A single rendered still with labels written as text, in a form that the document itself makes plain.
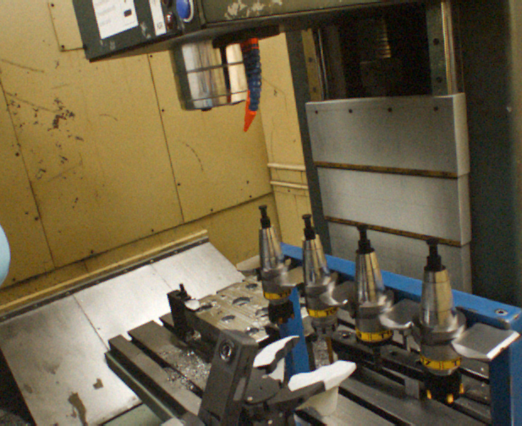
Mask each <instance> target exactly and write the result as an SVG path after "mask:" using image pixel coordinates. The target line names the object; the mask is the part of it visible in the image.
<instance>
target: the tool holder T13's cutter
mask: <svg viewBox="0 0 522 426"><path fill-rule="evenodd" d="M267 308H268V313H269V315H268V318H269V320H270V321H271V322H272V324H274V322H276V321H277V320H278V323H279V325H285V323H288V319H289V318H292V320H293V319H294V306H293V302H291V301H290V300H288V301H287V302H285V303H280V304H277V305H272V303H270V302H269V304H268V306H267Z"/></svg>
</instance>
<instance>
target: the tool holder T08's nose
mask: <svg viewBox="0 0 522 426"><path fill-rule="evenodd" d="M311 327H312V329H313V331H314V332H315V333H317V334H318V335H320V336H322V337H330V336H332V335H333V334H334V332H335V330H337V329H338V327H339V320H338V318H337V316H335V314H334V315H332V316H330V317H327V318H322V319H317V318H312V321H311Z"/></svg>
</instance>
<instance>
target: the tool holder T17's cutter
mask: <svg viewBox="0 0 522 426"><path fill-rule="evenodd" d="M423 378H424V388H425V391H426V393H427V397H428V398H430V399H432V400H434V401H439V400H440V399H441V398H447V401H448V403H450V402H452V401H456V400H458V399H459V392H460V393H462V392H464V386H463V384H462V373H461V371H460V370H459V368H457V370H455V371H454V373H452V374H450V375H436V374H433V373H432V372H431V371H429V370H428V369H425V370H424V373H423Z"/></svg>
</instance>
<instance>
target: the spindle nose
mask: <svg viewBox="0 0 522 426"><path fill-rule="evenodd" d="M168 55H169V59H170V64H171V69H172V72H173V80H174V85H175V90H176V93H177V97H178V101H180V106H181V109H182V110H183V111H196V110H203V109H209V108H214V107H224V106H228V105H233V104H234V103H238V102H241V101H246V96H247V90H248V88H250V87H249V86H248V81H249V80H247V75H246V70H245V64H244V63H243V60H244V59H243V58H242V53H241V51H240V45H239V44H235V45H234V46H221V47H219V46H217V38H216V39H210V40H204V41H197V42H196V43H190V44H186V45H182V46H175V47H171V48H168Z"/></svg>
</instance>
